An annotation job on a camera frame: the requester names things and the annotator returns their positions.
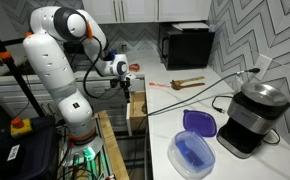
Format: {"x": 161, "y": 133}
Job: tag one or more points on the white wall outlet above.
{"x": 263, "y": 66}

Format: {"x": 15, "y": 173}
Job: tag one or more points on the black case with QR label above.
{"x": 25, "y": 156}

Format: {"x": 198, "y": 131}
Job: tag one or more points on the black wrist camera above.
{"x": 115, "y": 83}

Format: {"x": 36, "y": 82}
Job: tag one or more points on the dark wooden spoon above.
{"x": 188, "y": 85}

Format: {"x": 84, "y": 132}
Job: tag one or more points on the purple container lid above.
{"x": 200, "y": 122}

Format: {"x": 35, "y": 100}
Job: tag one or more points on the white upper cabinets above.
{"x": 145, "y": 10}

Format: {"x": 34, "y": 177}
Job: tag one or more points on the black countertop appliance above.
{"x": 72, "y": 48}

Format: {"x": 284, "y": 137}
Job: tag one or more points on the small red spoon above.
{"x": 160, "y": 85}

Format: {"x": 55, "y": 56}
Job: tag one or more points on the white background drawer cabinets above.
{"x": 5, "y": 93}

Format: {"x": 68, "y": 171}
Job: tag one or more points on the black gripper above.
{"x": 125, "y": 84}

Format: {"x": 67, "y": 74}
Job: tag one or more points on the white paper stack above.
{"x": 190, "y": 26}

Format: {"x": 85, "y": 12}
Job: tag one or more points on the orange heart shaped cutter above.
{"x": 134, "y": 67}

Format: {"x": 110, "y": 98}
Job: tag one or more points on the clear plastic food container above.
{"x": 191, "y": 155}

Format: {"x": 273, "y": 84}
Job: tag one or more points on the wooden board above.
{"x": 113, "y": 150}

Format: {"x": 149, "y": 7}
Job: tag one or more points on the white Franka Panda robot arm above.
{"x": 51, "y": 66}

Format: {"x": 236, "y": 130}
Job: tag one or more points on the black pole with orange clamp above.
{"x": 8, "y": 63}

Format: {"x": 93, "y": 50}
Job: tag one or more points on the small brown bag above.
{"x": 144, "y": 108}

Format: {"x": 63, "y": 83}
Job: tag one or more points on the black and steel coffee maker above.
{"x": 251, "y": 116}

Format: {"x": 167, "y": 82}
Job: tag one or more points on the metal robot stand frame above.
{"x": 85, "y": 160}

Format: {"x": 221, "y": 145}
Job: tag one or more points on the light wooden spoon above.
{"x": 190, "y": 80}

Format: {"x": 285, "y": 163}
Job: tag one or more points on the black microwave oven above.
{"x": 188, "y": 50}

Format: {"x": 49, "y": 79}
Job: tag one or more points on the yellow emergency stop box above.
{"x": 21, "y": 128}

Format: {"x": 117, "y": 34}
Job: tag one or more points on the wooden drawer with white front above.
{"x": 136, "y": 113}

